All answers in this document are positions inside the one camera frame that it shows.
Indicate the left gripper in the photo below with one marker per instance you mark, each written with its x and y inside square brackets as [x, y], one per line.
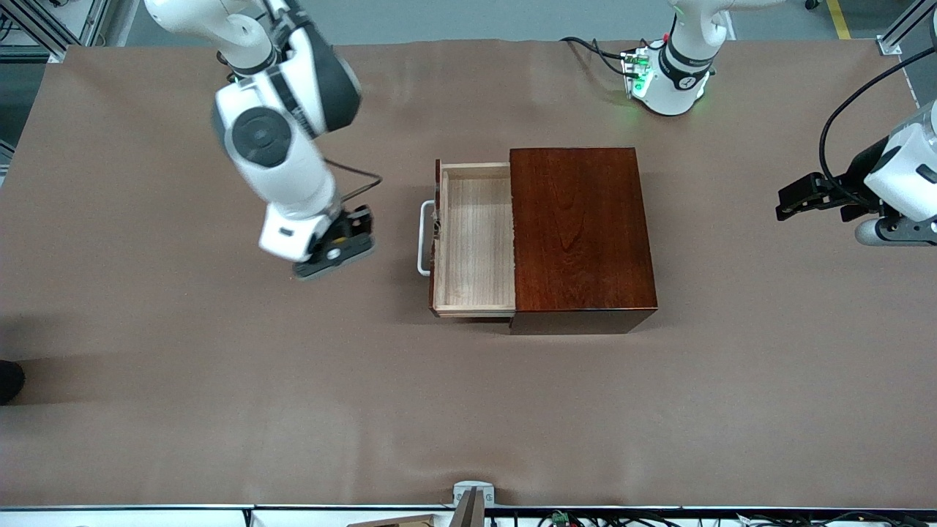
[853, 180]

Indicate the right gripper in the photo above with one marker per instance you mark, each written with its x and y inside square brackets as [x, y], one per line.
[359, 219]

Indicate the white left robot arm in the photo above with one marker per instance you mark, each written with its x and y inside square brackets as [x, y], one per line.
[673, 88]

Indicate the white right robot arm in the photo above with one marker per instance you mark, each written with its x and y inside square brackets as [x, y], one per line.
[278, 161]

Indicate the dark wooden drawer cabinet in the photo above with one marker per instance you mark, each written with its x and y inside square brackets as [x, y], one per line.
[578, 234]

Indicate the yellow floor tape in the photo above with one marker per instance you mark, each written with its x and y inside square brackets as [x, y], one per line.
[839, 18]

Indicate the brown table cover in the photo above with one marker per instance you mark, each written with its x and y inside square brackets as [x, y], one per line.
[219, 366]

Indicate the wooden board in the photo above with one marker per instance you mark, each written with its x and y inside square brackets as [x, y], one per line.
[402, 522]

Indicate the green connector plug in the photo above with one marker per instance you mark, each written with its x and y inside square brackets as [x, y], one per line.
[560, 519]

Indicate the black round knob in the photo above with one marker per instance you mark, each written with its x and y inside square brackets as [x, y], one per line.
[9, 382]

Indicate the aluminium frame profile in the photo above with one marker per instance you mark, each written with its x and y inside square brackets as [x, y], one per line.
[908, 29]
[44, 22]

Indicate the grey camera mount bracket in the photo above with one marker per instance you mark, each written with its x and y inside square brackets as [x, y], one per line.
[472, 498]

